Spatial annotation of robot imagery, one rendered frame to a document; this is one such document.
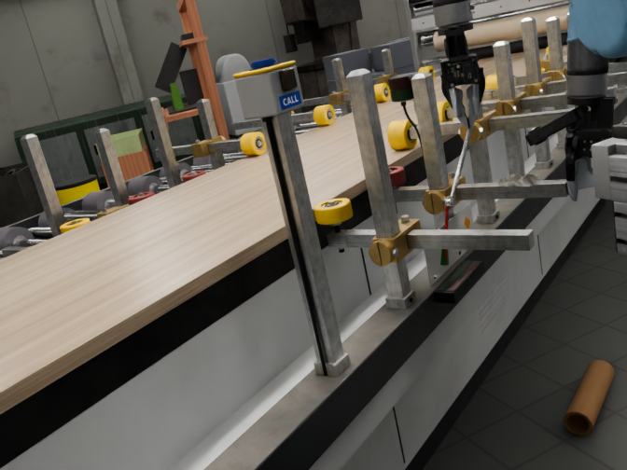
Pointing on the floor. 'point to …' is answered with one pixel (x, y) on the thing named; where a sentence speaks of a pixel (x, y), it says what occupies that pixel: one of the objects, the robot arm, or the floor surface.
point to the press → (320, 37)
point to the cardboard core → (589, 398)
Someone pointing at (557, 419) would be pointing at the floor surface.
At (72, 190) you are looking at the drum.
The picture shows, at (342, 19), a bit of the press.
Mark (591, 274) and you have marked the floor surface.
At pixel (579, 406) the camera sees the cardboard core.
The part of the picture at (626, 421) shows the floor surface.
